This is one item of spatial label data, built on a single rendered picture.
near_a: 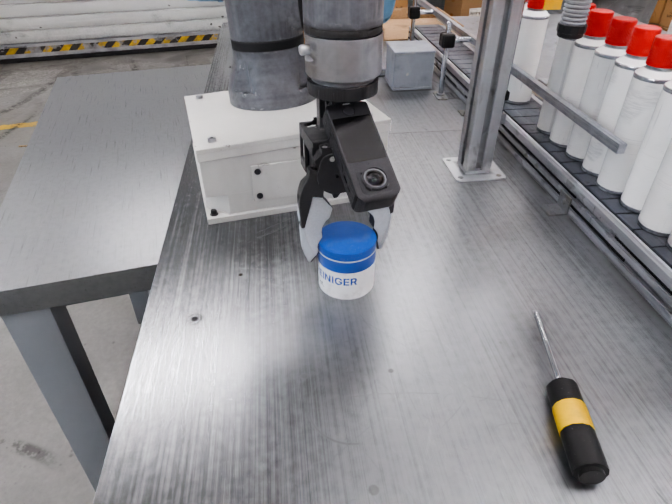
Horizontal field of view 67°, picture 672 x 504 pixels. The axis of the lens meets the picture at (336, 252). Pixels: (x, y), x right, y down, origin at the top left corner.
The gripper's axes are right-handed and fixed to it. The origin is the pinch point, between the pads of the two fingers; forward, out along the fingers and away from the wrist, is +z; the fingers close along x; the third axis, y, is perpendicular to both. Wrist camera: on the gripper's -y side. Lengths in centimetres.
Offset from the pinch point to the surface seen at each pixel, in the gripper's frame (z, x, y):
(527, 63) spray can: -8, -48, 36
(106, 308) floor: 88, 55, 106
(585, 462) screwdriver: 2.2, -10.3, -30.4
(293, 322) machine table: 4.9, 8.0, -5.0
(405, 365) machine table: 4.8, -1.7, -14.6
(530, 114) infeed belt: 0, -47, 31
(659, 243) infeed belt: -0.1, -36.8, -10.0
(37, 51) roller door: 81, 126, 455
